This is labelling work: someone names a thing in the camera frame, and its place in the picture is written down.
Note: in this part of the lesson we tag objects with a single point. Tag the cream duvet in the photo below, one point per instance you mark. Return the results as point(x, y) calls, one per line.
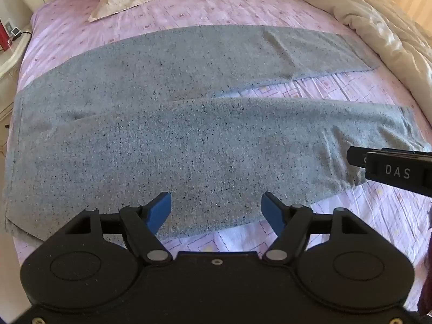
point(378, 17)

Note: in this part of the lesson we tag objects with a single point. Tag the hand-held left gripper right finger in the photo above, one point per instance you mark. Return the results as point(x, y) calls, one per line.
point(274, 209)

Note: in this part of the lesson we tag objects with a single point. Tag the cream nightstand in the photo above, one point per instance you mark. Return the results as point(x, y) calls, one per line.
point(10, 74)

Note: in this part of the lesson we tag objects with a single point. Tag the grey speckled pants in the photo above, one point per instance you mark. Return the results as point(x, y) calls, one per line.
point(168, 141)

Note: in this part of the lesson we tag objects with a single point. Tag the dark red cloth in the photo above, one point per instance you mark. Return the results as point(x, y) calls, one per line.
point(426, 297)

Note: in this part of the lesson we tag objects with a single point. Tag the bed with pink sheet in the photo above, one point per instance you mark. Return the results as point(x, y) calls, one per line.
point(202, 6)

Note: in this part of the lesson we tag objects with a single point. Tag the red bottle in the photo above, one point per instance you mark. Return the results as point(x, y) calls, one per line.
point(5, 35)

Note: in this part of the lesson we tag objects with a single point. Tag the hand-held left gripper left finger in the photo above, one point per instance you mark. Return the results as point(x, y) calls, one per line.
point(158, 209)

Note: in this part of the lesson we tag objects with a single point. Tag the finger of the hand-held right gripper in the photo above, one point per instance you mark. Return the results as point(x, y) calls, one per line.
point(357, 157)
point(398, 172)

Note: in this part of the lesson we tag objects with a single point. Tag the small grey charger device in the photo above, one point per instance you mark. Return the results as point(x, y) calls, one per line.
point(15, 32)

